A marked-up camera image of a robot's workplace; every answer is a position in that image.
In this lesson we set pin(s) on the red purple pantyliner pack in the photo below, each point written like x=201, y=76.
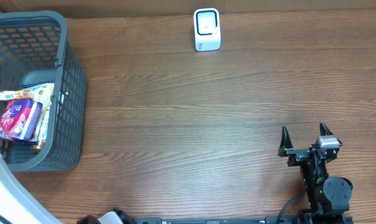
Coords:
x=19, y=120

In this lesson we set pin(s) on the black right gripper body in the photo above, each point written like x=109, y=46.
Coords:
x=298, y=155

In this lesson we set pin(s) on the small orange snack pack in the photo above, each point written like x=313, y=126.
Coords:
x=16, y=95

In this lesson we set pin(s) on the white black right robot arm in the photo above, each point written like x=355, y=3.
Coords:
x=328, y=197

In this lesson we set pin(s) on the grey plastic mesh basket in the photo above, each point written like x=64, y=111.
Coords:
x=34, y=48

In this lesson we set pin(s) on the white tube with gold cap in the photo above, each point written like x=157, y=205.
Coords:
x=42, y=136

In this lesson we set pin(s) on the yellow blue snack bag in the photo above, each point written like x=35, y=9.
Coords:
x=42, y=93

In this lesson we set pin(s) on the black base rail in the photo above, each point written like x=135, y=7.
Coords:
x=266, y=220

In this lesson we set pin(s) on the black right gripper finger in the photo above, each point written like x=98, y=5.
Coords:
x=285, y=142
x=324, y=130

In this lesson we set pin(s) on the white barcode scanner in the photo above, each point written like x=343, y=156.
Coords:
x=207, y=29

